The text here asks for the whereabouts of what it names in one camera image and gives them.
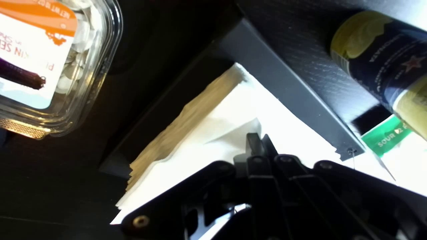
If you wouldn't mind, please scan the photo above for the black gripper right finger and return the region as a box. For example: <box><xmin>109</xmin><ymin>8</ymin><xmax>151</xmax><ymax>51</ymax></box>
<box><xmin>262</xmin><ymin>133</ymin><xmax>379</xmax><ymax>240</ymax></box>

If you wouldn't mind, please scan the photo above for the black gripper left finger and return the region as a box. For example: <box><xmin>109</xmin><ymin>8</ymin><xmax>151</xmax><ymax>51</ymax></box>
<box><xmin>233</xmin><ymin>132</ymin><xmax>278</xmax><ymax>240</ymax></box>

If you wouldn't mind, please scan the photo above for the green packet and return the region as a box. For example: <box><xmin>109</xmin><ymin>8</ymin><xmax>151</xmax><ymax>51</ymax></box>
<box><xmin>361</xmin><ymin>113</ymin><xmax>413</xmax><ymax>157</ymax></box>

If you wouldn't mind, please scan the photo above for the white paper towel stack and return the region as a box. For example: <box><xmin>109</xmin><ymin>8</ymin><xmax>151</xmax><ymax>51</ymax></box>
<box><xmin>111</xmin><ymin>61</ymin><xmax>427</xmax><ymax>225</ymax></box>

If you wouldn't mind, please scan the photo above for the black napkin holder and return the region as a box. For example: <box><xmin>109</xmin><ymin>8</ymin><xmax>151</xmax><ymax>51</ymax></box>
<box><xmin>98</xmin><ymin>17</ymin><xmax>366</xmax><ymax>179</ymax></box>

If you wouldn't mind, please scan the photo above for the clear pumpkin seeds container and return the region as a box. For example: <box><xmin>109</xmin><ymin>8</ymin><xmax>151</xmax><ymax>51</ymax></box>
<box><xmin>0</xmin><ymin>0</ymin><xmax>125</xmax><ymax>140</ymax></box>

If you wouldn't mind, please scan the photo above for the yellow and blue can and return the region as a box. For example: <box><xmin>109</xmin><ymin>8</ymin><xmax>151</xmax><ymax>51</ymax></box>
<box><xmin>330</xmin><ymin>11</ymin><xmax>427</xmax><ymax>141</ymax></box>

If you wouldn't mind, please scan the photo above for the single white paper towel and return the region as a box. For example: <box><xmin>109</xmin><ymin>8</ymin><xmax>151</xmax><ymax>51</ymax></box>
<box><xmin>117</xmin><ymin>64</ymin><xmax>427</xmax><ymax>224</ymax></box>

